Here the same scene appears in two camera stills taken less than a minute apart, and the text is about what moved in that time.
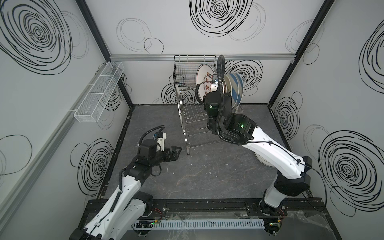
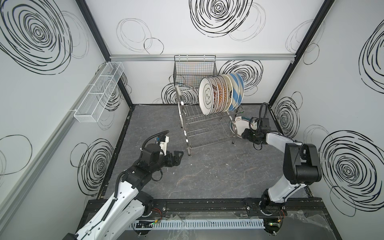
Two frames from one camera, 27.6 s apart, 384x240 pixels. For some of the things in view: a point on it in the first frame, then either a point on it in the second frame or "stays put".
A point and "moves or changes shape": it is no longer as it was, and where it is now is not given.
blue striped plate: x=235 y=88 stays put
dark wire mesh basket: x=185 y=68 stays put
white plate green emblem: x=263 y=160 to x=206 y=95
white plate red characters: x=204 y=76 moves or changes shape
